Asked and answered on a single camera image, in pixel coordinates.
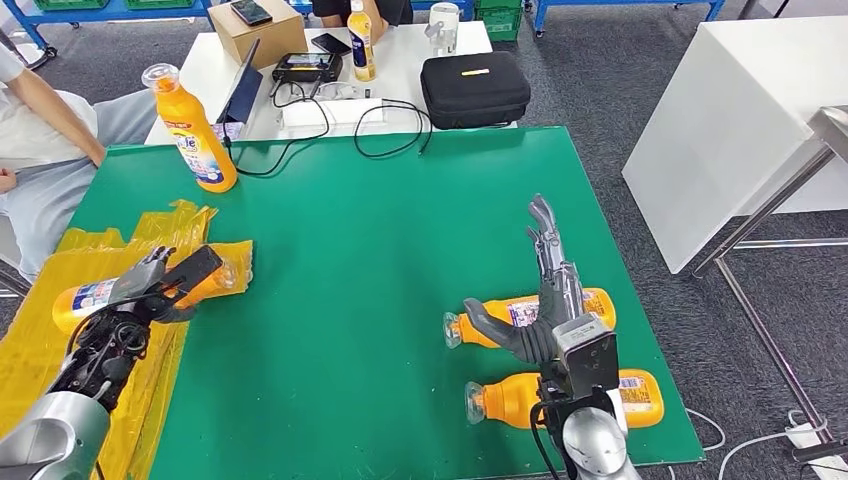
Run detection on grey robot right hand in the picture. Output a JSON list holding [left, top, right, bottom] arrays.
[[462, 193, 588, 364]]

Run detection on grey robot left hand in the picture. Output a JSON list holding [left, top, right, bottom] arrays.
[[109, 246, 200, 326]]

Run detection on orange detergent bottle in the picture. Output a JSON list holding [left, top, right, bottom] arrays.
[[442, 286, 617, 350], [140, 62, 238, 195], [464, 368, 666, 431], [51, 254, 252, 335]]

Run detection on yellow drink bottle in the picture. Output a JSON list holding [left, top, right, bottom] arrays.
[[347, 0, 378, 83]]

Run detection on seated person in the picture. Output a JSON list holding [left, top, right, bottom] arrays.
[[0, 42, 160, 283]]

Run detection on green table mat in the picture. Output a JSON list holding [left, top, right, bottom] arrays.
[[69, 125, 707, 480]]

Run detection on dark blue tablet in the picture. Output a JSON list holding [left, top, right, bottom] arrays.
[[215, 37, 264, 127]]

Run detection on black carrying case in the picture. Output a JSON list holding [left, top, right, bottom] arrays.
[[419, 50, 533, 130]]

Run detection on steel table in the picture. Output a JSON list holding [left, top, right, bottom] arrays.
[[690, 104, 848, 444]]

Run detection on white table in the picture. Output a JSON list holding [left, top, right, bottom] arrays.
[[621, 14, 848, 276]]

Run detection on flat white box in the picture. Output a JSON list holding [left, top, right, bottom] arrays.
[[279, 97, 387, 132]]

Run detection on brown cardboard box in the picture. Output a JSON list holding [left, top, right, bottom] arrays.
[[207, 0, 309, 70]]

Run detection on blue steel rack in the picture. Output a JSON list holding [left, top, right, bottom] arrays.
[[3, 0, 215, 58], [529, 0, 725, 38]]

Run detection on black controller with screen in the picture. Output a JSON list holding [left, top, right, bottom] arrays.
[[271, 51, 344, 84]]

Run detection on clear safety glasses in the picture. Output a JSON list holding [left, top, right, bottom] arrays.
[[311, 80, 372, 102]]

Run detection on white power strip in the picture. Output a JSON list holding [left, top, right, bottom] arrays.
[[783, 418, 848, 480]]

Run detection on black smartphone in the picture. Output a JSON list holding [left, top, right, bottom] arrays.
[[229, 0, 274, 28], [310, 31, 353, 58]]

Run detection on person in dark shirt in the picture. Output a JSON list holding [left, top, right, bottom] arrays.
[[311, 0, 415, 28]]

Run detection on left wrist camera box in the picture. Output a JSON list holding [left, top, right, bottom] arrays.
[[158, 245, 225, 309]]

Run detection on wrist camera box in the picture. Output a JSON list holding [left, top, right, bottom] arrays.
[[551, 313, 621, 399], [158, 245, 225, 309]]

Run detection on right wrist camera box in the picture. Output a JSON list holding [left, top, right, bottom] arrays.
[[551, 313, 621, 399]]

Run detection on white cable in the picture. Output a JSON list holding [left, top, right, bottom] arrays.
[[715, 409, 829, 480], [685, 407, 727, 452]]

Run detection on black tablet cable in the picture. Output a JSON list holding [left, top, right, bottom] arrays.
[[221, 79, 331, 179]]

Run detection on black looped cable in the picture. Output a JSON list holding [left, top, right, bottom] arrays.
[[352, 97, 434, 160]]

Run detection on clear cup with handle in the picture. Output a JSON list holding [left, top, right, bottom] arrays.
[[425, 1, 461, 58]]

